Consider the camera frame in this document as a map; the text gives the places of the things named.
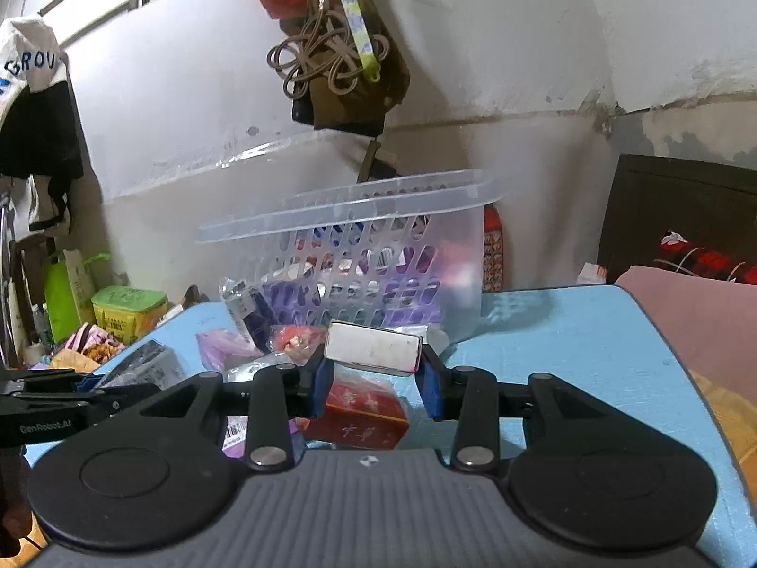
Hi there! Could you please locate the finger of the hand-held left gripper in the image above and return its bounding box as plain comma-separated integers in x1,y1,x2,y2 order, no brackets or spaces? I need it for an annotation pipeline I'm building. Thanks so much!
0,368,162,412

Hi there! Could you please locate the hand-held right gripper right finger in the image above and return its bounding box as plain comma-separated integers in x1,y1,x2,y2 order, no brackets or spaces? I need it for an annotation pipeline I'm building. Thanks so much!
417,346,616,474

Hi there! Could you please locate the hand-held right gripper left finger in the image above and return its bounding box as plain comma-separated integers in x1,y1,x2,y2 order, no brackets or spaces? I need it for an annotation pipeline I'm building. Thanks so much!
112,344,335,474

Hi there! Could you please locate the white pink box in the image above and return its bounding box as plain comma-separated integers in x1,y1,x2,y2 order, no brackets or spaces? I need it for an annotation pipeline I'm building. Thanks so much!
326,319,424,377

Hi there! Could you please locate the clear plastic basket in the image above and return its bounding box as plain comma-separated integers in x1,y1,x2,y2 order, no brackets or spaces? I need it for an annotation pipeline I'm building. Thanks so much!
195,169,513,345

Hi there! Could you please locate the colourful snack packet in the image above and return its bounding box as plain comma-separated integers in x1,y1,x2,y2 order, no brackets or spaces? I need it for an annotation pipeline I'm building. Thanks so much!
64,322,126,366

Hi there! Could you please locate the red box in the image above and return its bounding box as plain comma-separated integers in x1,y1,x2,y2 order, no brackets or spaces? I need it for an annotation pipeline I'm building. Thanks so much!
303,377,410,452

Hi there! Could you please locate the dark packet in plastic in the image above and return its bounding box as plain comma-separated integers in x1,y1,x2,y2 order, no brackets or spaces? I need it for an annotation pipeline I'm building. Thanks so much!
93,340,188,392

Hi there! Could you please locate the red item in plastic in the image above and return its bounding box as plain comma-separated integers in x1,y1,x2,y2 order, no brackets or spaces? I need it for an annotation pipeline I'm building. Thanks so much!
269,324,327,368

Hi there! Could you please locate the green box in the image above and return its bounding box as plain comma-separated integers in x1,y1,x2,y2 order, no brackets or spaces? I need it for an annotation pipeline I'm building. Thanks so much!
91,285,170,347

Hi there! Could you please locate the green paper bag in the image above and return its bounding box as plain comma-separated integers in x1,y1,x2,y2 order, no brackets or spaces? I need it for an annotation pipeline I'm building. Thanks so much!
44,248,113,345

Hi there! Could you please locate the purple box with white letter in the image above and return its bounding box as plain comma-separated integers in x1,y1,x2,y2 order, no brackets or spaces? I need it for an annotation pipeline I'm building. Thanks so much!
263,275,441,328

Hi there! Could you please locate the purple packet with barcode label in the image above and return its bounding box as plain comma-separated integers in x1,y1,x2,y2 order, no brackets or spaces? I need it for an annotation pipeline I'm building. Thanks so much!
222,414,250,459

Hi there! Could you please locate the purple plastic packet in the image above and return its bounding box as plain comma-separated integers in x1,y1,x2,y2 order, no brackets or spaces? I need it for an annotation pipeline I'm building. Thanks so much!
196,328,265,375

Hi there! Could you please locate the dark item in plastic bag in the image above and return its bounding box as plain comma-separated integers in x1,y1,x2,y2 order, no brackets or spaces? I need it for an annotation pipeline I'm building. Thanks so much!
219,277,274,351

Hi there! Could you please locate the red printed carton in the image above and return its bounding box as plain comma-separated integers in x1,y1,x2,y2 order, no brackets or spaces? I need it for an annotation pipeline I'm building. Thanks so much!
483,204,505,293

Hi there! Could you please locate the white black jacket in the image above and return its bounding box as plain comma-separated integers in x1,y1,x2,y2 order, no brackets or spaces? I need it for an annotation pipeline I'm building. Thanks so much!
0,17,85,233

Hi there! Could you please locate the pink cushion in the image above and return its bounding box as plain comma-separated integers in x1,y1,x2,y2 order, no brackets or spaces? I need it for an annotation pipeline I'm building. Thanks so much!
615,265,757,409

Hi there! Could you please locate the brown hanging bag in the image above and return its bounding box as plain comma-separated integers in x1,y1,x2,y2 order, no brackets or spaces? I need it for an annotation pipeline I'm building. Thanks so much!
291,12,411,138

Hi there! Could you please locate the dark wooden headboard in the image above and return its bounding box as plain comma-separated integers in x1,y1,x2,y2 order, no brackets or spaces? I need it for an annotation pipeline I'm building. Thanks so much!
596,154,757,286

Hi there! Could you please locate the orange floral blanket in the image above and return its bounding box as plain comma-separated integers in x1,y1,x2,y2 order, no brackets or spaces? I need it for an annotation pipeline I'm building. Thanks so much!
689,370,757,465

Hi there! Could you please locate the red plaid blanket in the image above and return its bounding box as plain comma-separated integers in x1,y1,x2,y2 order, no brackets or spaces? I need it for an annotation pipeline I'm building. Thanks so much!
653,230,757,286

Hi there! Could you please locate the beige coiled cord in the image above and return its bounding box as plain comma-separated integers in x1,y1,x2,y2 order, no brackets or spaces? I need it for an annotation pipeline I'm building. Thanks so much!
266,12,391,100

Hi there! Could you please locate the yellow patterned lanyard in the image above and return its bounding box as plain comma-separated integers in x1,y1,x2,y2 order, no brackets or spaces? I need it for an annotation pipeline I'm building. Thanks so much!
328,0,380,82

